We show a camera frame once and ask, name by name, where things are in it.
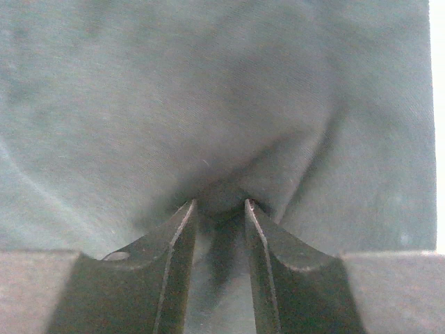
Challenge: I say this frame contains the black t-shirt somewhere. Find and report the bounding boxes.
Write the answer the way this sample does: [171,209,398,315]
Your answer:
[1,1,437,333]

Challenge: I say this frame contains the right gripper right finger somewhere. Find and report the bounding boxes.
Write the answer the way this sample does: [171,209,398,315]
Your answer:
[245,200,365,333]

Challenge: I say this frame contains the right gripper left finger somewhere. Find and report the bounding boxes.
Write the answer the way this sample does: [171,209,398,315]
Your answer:
[47,200,197,333]

